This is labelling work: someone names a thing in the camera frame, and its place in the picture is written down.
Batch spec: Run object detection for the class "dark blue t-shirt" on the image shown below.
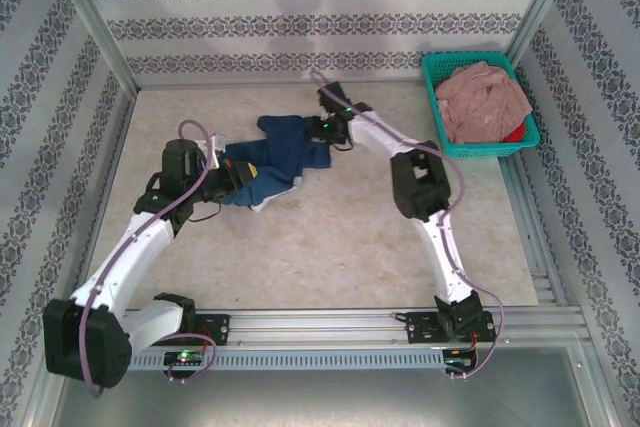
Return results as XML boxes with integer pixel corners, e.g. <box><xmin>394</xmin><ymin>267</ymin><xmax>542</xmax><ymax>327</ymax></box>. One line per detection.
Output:
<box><xmin>219</xmin><ymin>114</ymin><xmax>334</xmax><ymax>214</ymax></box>

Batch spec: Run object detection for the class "teal plastic basket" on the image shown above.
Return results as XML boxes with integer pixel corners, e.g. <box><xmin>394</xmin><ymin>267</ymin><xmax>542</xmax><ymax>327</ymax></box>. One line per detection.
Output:
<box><xmin>421</xmin><ymin>50</ymin><xmax>542</xmax><ymax>159</ymax></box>

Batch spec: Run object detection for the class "pink crumpled cloth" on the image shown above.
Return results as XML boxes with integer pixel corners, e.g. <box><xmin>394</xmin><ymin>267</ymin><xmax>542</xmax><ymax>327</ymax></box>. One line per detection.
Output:
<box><xmin>433</xmin><ymin>60</ymin><xmax>534</xmax><ymax>145</ymax></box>

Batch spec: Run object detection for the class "red cloth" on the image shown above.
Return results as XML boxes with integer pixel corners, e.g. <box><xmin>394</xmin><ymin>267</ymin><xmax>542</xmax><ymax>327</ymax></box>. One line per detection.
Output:
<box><xmin>502</xmin><ymin>121</ymin><xmax>528</xmax><ymax>144</ymax></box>

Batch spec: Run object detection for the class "left controller circuit board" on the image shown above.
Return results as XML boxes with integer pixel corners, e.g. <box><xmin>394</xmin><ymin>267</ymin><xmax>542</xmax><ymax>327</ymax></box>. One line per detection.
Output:
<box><xmin>164</xmin><ymin>349</ymin><xmax>204</xmax><ymax>368</ymax></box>

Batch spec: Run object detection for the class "controller circuit board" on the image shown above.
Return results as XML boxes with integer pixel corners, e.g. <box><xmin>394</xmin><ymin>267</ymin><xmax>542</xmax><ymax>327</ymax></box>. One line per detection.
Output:
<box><xmin>164</xmin><ymin>349</ymin><xmax>204</xmax><ymax>368</ymax></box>
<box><xmin>444</xmin><ymin>347</ymin><xmax>480</xmax><ymax>369</ymax></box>

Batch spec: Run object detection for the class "grey metal sheet panel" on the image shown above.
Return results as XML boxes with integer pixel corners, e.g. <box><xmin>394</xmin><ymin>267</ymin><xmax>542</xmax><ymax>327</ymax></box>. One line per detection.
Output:
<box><xmin>49</xmin><ymin>346</ymin><xmax>619</xmax><ymax>427</ymax></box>

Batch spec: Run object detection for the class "right controller circuit board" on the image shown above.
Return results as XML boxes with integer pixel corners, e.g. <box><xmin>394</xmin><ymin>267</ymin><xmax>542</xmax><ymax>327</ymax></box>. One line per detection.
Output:
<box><xmin>444</xmin><ymin>347</ymin><xmax>480</xmax><ymax>369</ymax></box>

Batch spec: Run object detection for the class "aluminium frame side rail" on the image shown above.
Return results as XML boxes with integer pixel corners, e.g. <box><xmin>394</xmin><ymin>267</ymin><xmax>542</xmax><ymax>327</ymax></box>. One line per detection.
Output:
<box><xmin>499</xmin><ymin>154</ymin><xmax>569</xmax><ymax>309</ymax></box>
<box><xmin>67</xmin><ymin>89</ymin><xmax>137</xmax><ymax>312</ymax></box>

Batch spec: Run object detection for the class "aluminium frame back rail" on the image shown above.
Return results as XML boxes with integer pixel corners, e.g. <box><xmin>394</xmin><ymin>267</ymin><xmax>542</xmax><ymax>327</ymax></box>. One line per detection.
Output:
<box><xmin>133</xmin><ymin>77</ymin><xmax>427</xmax><ymax>92</ymax></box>

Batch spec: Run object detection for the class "aluminium frame post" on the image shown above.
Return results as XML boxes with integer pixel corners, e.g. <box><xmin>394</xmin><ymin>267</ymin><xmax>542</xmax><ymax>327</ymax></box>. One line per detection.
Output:
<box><xmin>506</xmin><ymin>0</ymin><xmax>587</xmax><ymax>69</ymax></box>
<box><xmin>47</xmin><ymin>0</ymin><xmax>140</xmax><ymax>92</ymax></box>

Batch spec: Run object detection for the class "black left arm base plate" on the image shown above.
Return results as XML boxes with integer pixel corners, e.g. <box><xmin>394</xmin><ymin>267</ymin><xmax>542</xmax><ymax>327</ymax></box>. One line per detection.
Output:
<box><xmin>193</xmin><ymin>313</ymin><xmax>232</xmax><ymax>347</ymax></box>

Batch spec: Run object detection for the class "aluminium mounting rail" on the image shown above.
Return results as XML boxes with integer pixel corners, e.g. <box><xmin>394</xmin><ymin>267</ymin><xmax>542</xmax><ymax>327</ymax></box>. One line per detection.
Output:
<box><xmin>122</xmin><ymin>309</ymin><xmax>586</xmax><ymax>347</ymax></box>

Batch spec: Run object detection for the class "grey slotted cable duct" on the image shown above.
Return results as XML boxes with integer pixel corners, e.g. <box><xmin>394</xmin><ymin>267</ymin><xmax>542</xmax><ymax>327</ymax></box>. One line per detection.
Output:
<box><xmin>128</xmin><ymin>349</ymin><xmax>447</xmax><ymax>371</ymax></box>

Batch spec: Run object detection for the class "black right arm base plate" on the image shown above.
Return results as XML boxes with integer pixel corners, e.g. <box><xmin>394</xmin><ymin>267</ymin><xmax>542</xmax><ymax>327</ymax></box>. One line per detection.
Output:
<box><xmin>398</xmin><ymin>309</ymin><xmax>499</xmax><ymax>346</ymax></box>

